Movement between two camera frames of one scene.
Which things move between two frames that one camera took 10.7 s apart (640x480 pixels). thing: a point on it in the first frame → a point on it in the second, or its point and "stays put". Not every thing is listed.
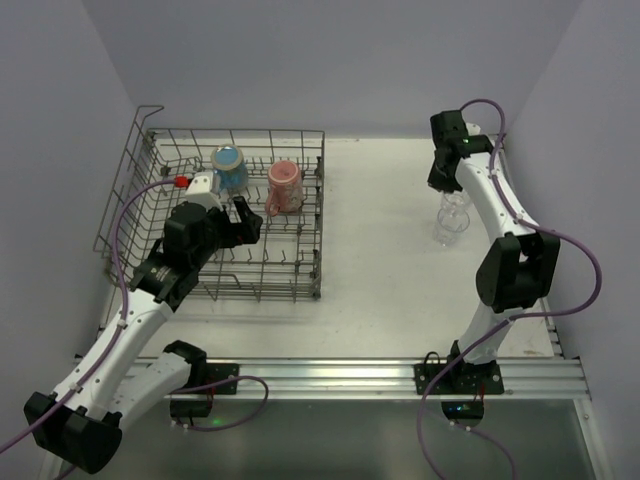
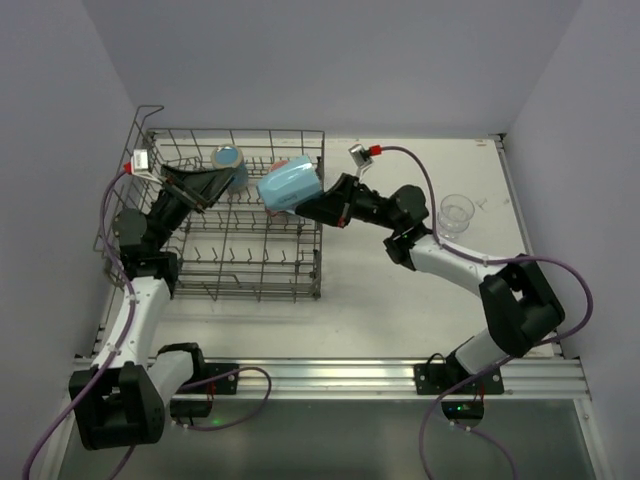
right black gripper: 441,176 → 347,199
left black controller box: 190,408 stays put
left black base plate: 217,372 stays put
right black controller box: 463,409 stays put
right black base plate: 459,378 stays put
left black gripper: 235,226 → 181,190
